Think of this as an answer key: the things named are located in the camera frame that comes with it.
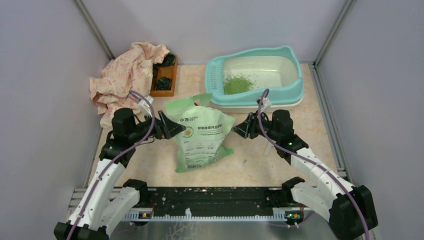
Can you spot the wooden tray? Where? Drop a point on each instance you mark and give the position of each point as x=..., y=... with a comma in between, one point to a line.
x=170, y=72

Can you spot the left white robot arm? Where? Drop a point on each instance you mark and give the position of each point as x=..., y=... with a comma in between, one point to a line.
x=96, y=216

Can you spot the teal litter box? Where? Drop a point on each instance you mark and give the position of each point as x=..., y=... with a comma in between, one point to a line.
x=273, y=68

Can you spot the dark plant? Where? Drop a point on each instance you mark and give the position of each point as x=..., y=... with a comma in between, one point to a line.
x=163, y=84
x=169, y=60

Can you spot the green litter bag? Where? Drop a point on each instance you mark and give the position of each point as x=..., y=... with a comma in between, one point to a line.
x=201, y=143

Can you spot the dark plant near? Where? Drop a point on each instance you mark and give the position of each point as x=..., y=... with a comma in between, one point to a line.
x=163, y=84

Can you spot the white bag clip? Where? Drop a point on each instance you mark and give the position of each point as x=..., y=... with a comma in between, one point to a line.
x=267, y=149

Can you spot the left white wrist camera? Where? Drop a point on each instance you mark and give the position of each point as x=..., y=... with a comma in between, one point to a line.
x=143, y=105

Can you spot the dark plant far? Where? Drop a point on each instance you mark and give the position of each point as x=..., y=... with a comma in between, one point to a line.
x=169, y=60

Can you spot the pink patterned cloth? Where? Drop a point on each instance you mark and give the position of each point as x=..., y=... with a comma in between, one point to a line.
x=132, y=70

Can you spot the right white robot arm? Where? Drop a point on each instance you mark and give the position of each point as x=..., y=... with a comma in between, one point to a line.
x=348, y=209

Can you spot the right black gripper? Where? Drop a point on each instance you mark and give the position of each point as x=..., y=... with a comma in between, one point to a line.
x=248, y=126

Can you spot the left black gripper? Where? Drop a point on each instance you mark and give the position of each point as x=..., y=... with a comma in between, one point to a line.
x=167, y=128

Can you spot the green litter pile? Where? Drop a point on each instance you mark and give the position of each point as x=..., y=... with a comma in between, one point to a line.
x=236, y=84

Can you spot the white slotted cable duct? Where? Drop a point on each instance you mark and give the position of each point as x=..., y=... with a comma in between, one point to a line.
x=136, y=216

